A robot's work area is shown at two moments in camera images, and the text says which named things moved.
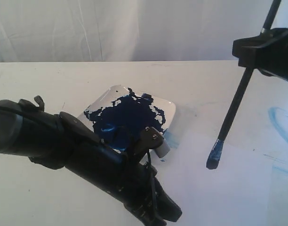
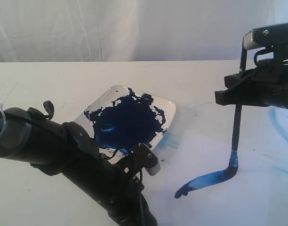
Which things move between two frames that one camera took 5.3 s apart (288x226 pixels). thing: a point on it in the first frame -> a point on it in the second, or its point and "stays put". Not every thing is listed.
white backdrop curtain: x=48 y=30 stays put
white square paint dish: x=120 y=115 stays put
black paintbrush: x=215 y=154 -> x=235 y=149
